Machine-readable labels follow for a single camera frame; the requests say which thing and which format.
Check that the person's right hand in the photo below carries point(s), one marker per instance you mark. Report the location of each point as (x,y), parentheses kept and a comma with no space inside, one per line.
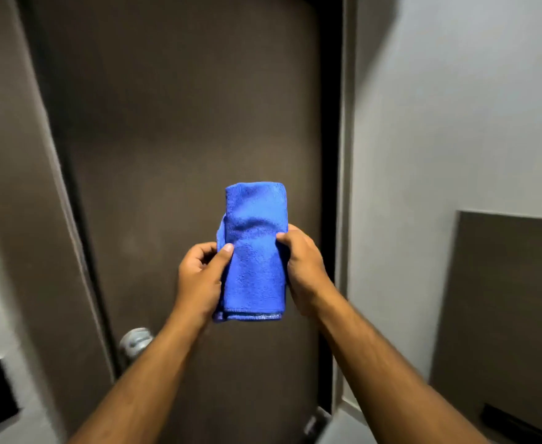
(305,272)

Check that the person's left hand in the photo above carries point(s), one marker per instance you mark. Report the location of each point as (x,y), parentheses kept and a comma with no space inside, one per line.
(197,286)

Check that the person's right thumb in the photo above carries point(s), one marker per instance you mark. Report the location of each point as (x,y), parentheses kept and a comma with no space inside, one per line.
(285,240)

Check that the person's left thumb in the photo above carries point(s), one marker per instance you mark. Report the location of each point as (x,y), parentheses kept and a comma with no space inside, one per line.
(221,261)

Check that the blue microfiber cloth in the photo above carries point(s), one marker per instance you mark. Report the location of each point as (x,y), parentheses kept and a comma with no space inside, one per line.
(254,254)

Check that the person's right forearm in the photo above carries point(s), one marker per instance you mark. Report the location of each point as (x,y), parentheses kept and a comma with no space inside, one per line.
(386,379)

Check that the person's left forearm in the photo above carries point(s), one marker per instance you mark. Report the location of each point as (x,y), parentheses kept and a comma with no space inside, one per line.
(139,388)

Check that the silver door knob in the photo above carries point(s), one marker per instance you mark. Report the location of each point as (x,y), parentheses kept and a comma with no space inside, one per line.
(135,342)

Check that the dark brown door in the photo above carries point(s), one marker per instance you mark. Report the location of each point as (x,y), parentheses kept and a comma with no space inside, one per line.
(183,134)

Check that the metal door stopper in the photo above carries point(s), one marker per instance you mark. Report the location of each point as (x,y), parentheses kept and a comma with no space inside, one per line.
(315,425)

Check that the brown wooden cabinet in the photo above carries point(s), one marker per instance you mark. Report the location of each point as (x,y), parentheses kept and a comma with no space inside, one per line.
(506,319)

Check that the brown door frame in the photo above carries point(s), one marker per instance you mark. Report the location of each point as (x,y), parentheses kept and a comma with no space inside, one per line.
(340,157)

